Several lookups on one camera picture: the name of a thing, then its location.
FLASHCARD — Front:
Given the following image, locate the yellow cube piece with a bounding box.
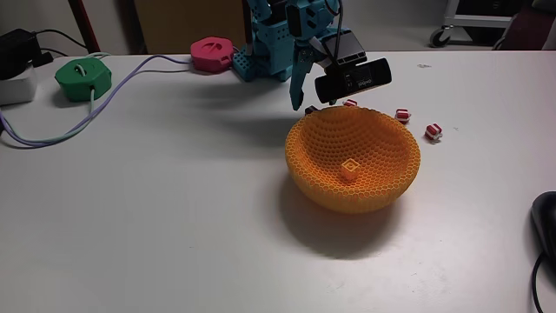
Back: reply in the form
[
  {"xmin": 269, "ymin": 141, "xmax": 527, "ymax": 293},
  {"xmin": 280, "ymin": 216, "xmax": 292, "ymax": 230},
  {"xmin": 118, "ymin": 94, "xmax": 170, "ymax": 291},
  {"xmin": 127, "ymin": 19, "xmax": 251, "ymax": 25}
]
[{"xmin": 340, "ymin": 158, "xmax": 361, "ymax": 182}]

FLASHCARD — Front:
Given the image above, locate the yellow honeycomb basket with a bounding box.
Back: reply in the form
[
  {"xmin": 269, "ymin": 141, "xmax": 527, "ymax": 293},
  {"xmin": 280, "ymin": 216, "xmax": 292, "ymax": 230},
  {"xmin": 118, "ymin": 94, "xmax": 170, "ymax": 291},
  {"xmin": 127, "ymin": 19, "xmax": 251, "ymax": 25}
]
[{"xmin": 284, "ymin": 104, "xmax": 421, "ymax": 215}]

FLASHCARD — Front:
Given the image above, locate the black webcam on gripper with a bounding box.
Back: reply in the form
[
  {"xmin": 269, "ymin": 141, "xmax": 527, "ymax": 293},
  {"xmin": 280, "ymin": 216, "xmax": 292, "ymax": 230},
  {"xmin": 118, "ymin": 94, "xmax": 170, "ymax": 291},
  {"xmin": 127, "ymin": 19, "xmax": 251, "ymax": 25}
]
[{"xmin": 313, "ymin": 29, "xmax": 393, "ymax": 106}]

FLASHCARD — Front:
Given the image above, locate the pink octagonal hub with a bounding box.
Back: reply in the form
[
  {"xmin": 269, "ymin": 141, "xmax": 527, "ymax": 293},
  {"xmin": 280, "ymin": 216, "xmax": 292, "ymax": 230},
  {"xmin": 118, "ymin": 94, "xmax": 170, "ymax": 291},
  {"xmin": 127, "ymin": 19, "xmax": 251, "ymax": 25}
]
[{"xmin": 189, "ymin": 36, "xmax": 235, "ymax": 74}]

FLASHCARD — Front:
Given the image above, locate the brown board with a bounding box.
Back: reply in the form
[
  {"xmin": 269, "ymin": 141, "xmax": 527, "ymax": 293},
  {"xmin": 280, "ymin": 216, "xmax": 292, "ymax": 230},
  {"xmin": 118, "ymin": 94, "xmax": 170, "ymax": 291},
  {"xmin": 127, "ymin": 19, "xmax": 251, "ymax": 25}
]
[{"xmin": 133, "ymin": 0, "xmax": 248, "ymax": 56}]

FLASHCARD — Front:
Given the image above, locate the dark red chair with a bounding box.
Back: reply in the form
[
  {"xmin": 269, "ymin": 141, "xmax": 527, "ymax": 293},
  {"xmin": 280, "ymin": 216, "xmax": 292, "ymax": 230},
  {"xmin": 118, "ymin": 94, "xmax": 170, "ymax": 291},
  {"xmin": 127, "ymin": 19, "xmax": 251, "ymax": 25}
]
[{"xmin": 493, "ymin": 0, "xmax": 556, "ymax": 51}]

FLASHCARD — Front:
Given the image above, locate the green octagonal hub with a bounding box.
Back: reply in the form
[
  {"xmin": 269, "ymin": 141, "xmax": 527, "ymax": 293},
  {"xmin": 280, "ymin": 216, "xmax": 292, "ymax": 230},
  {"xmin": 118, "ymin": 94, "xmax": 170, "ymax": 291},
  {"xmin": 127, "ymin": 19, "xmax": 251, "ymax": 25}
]
[{"xmin": 54, "ymin": 57, "xmax": 113, "ymax": 103}]

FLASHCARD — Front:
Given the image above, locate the red pole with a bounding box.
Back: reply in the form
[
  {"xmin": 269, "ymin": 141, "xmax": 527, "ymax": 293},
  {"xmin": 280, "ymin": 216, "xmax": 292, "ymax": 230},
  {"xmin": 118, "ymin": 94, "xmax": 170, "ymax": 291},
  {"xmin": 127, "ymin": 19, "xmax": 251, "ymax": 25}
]
[{"xmin": 67, "ymin": 0, "xmax": 102, "ymax": 55}]

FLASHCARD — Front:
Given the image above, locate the black power adapter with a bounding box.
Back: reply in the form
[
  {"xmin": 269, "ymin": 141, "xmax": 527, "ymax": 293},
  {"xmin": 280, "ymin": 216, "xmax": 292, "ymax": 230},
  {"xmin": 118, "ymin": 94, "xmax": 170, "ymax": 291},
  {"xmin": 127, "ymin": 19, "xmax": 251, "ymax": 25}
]
[{"xmin": 0, "ymin": 28, "xmax": 54, "ymax": 82}]

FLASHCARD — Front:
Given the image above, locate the white box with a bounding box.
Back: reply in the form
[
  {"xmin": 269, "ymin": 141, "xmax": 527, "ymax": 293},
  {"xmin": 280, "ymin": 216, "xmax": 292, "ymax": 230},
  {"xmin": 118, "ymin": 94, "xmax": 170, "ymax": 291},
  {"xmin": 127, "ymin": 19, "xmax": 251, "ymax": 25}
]
[{"xmin": 0, "ymin": 64, "xmax": 38, "ymax": 107}]

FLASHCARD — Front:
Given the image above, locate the black computer mouse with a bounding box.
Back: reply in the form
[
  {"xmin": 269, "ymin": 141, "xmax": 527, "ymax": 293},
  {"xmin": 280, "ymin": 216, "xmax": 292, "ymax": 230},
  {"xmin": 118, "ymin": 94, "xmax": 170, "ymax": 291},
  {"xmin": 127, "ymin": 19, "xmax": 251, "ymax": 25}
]
[{"xmin": 530, "ymin": 190, "xmax": 556, "ymax": 262}]

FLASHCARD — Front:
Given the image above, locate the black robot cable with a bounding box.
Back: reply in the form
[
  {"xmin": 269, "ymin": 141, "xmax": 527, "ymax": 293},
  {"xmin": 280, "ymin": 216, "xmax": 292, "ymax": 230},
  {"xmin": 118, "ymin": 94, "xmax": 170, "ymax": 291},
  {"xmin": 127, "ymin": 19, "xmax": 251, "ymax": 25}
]
[{"xmin": 326, "ymin": 0, "xmax": 345, "ymax": 60}]

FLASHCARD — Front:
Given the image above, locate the purple cable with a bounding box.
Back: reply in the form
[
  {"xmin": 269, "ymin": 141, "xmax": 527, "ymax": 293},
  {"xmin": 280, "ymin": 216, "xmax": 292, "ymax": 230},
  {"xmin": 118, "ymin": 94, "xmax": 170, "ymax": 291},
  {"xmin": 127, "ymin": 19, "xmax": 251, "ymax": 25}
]
[{"xmin": 0, "ymin": 54, "xmax": 195, "ymax": 150}]

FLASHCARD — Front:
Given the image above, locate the pale green cable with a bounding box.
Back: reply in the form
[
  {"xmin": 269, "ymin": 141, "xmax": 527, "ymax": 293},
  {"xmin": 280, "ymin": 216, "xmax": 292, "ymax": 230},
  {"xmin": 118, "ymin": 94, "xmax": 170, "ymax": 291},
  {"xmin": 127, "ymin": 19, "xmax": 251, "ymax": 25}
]
[{"xmin": 0, "ymin": 51, "xmax": 112, "ymax": 147}]

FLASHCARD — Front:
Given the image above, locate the black adapter cable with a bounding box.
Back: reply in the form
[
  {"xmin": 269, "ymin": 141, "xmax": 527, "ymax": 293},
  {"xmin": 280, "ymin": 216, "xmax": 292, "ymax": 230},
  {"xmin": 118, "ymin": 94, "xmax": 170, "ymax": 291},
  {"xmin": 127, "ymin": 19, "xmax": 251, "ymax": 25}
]
[{"xmin": 33, "ymin": 28, "xmax": 89, "ymax": 58}]

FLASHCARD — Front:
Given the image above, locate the black mouse cable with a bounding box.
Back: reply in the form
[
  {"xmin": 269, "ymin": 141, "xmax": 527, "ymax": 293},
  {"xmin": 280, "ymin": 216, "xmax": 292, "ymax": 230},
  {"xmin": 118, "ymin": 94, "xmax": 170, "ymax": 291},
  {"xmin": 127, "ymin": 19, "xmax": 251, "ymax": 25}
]
[{"xmin": 531, "ymin": 251, "xmax": 556, "ymax": 313}]

